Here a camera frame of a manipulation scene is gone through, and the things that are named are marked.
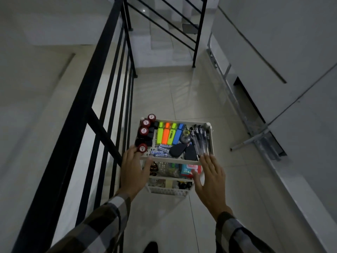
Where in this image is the person's right hand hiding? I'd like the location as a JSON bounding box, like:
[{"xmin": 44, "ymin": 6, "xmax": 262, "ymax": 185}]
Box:
[{"xmin": 191, "ymin": 153, "xmax": 234, "ymax": 222}]

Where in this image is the person's left hand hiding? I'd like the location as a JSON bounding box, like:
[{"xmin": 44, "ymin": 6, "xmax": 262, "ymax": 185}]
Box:
[{"xmin": 119, "ymin": 145, "xmax": 154, "ymax": 202}]

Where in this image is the white tiered storage cart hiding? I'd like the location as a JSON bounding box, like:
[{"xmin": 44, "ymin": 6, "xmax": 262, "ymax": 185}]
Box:
[{"xmin": 138, "ymin": 119, "xmax": 214, "ymax": 197}]

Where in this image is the person's left forearm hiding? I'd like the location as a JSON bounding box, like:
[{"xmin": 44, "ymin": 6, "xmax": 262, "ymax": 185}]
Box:
[{"xmin": 47, "ymin": 193, "xmax": 132, "ymax": 253}]

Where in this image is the person's right forearm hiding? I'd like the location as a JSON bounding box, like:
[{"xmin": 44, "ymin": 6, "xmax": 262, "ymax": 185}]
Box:
[{"xmin": 214, "ymin": 208, "xmax": 277, "ymax": 253}]

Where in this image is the red cardboard box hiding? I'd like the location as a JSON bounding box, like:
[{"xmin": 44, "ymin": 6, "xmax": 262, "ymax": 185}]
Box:
[{"xmin": 180, "ymin": 164, "xmax": 202, "ymax": 179}]

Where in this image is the clear plastic packet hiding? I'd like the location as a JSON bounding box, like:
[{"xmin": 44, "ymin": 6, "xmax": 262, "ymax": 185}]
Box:
[{"xmin": 157, "ymin": 162, "xmax": 181, "ymax": 178}]

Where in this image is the green highlighter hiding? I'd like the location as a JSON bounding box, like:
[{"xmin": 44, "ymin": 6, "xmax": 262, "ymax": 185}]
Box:
[{"xmin": 156, "ymin": 122, "xmax": 165, "ymax": 145}]

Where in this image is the clear tape dispenser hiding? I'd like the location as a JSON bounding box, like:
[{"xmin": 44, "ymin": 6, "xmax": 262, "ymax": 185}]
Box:
[{"xmin": 180, "ymin": 125, "xmax": 192, "ymax": 144}]

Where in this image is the orange highlighter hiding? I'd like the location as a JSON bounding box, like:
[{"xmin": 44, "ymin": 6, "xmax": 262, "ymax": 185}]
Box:
[{"xmin": 161, "ymin": 122, "xmax": 171, "ymax": 145}]

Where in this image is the yellow highlighter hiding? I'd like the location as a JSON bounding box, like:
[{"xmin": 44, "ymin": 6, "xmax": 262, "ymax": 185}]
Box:
[{"xmin": 167, "ymin": 123, "xmax": 177, "ymax": 146}]

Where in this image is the blue highlighter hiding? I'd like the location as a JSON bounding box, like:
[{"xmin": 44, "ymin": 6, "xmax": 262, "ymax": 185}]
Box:
[{"xmin": 172, "ymin": 123, "xmax": 184, "ymax": 145}]

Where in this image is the person's black shoe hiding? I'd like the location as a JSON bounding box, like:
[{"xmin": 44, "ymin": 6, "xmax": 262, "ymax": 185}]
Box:
[{"xmin": 143, "ymin": 241, "xmax": 159, "ymax": 253}]

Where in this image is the black metal landing railing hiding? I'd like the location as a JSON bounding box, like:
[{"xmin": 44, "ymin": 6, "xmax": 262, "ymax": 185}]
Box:
[{"xmin": 12, "ymin": 0, "xmax": 138, "ymax": 253}]

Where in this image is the white tiled staircase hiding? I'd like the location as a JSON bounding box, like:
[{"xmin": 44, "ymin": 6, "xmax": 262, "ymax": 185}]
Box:
[{"xmin": 128, "ymin": 0, "xmax": 212, "ymax": 68}]

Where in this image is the black metal stair railing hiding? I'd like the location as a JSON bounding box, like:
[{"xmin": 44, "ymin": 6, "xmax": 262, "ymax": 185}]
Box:
[{"xmin": 126, "ymin": 0, "xmax": 209, "ymax": 68}]

